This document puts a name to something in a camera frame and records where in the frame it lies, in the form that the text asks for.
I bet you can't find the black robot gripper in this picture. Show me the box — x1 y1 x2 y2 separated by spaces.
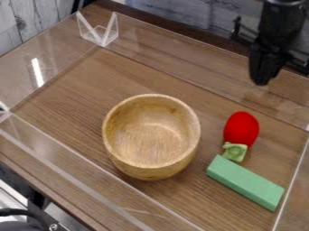
249 0 306 86

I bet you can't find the red plush strawberry green stem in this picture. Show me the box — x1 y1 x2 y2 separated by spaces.
222 111 259 162

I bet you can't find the light wooden bowl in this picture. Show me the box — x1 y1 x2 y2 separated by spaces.
102 94 202 180

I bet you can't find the green rectangular foam block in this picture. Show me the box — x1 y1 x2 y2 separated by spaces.
205 155 285 211

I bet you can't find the clear acrylic tray enclosure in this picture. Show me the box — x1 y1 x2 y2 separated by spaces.
0 16 309 231

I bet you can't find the black metal bracket lower left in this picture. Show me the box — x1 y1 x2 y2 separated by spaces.
27 201 61 231

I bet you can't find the black cable lower left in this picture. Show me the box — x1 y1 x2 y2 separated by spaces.
0 207 40 231

